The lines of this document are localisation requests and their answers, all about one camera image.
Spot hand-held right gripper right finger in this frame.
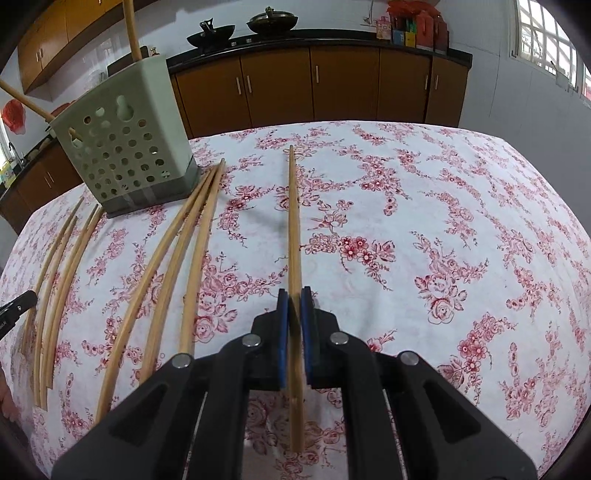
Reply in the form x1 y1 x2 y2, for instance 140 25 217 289
300 286 539 480

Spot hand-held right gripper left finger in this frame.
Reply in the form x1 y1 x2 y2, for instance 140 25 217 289
51 288 291 480

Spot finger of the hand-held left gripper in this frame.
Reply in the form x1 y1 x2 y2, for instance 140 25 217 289
0 290 38 335

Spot wooden chopstick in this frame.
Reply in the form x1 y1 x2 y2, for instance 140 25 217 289
179 158 227 358
32 215 79 409
122 0 142 62
0 79 54 123
139 164 221 381
96 167 218 423
287 144 306 455
21 196 86 342
41 204 101 411
46 208 105 392

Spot green perforated utensil holder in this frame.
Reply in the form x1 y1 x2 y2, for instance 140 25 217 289
48 55 201 215

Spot red floral tablecloth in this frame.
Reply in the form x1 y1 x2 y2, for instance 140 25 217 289
0 120 591 480

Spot brown lower kitchen cabinets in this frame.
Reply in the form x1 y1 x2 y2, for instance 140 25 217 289
0 44 472 234

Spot brown kitchen cabinets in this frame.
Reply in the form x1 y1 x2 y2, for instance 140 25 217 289
16 0 139 93
0 44 472 234

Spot brown upper kitchen cabinets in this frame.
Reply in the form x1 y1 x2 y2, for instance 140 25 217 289
16 0 139 93

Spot black kitchen countertop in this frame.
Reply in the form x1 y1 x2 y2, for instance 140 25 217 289
166 28 474 75

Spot black wok with lid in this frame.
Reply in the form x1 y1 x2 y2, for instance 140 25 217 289
246 7 298 35

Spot large red sauce bottle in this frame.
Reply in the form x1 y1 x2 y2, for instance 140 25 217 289
416 11 435 49

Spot dark red sauce bottle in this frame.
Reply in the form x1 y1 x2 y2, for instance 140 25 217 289
434 14 450 52

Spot red plastic bag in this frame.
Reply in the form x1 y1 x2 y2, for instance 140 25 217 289
387 0 437 19

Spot barred window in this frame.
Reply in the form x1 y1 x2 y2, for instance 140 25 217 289
510 0 591 100

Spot red wall ornament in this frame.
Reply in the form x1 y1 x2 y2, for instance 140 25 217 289
2 100 26 136

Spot black wok with handle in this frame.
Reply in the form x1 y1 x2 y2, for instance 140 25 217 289
187 18 236 49

